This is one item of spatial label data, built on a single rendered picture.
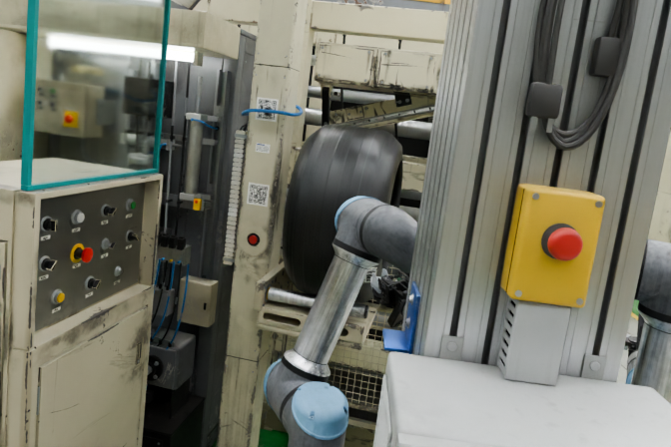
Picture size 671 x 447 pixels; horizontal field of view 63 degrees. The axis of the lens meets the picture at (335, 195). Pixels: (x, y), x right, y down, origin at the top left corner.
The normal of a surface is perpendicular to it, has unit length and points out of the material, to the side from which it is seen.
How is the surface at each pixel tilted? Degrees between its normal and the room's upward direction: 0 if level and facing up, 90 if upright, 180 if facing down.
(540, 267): 90
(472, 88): 90
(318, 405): 7
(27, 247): 90
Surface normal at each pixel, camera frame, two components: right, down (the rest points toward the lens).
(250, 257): -0.21, 0.11
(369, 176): 0.16, -0.40
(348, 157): -0.07, -0.59
